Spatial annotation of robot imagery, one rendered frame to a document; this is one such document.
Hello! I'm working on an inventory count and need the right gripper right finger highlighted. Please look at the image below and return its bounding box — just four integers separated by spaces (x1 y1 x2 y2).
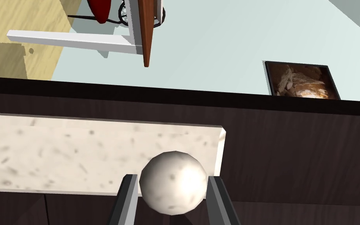
205 175 242 225

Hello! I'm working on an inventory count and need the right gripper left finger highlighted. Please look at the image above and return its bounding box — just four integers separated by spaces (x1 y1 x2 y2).
107 174 139 225

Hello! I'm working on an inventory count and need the white marble ball knob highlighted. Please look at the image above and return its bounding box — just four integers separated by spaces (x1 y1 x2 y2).
139 151 209 216

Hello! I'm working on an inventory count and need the white marble drawer front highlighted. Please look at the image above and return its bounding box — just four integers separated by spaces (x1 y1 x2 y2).
0 112 226 196

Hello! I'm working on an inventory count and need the dark brown wooden cabinet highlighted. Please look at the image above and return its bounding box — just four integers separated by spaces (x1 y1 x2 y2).
0 76 360 225

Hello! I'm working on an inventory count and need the framed brown picture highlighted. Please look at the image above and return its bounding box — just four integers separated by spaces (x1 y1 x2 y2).
262 61 341 100

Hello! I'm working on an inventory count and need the red chair with black wheels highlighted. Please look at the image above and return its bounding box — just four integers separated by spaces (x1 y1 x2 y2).
67 0 166 27

